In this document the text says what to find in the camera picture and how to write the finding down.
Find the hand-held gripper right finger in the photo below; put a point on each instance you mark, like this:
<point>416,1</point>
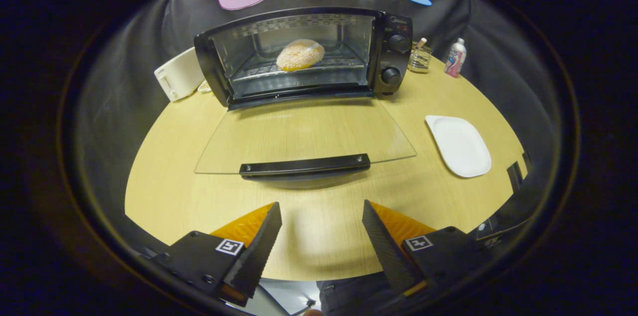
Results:
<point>384,248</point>

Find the small seasoning bottle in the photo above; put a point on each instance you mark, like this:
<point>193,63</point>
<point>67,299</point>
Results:
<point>421,45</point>

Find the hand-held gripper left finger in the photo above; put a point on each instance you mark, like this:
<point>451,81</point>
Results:
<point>259,251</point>

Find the white square plate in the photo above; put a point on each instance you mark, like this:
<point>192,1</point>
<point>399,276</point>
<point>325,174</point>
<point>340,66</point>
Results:
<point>458,146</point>

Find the sugared bread bun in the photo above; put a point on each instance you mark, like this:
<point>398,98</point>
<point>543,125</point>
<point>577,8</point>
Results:
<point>299,55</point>

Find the white plastic appliance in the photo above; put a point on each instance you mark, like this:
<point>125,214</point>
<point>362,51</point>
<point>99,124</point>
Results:
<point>179,74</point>

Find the black toaster oven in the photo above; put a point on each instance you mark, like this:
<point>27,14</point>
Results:
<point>394,32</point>

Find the pink and white bottle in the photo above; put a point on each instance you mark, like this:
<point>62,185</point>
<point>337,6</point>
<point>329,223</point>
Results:
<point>455,59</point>

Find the black table clamp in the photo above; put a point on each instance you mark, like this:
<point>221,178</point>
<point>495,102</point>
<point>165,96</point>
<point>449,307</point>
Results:
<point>527,160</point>
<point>514,176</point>

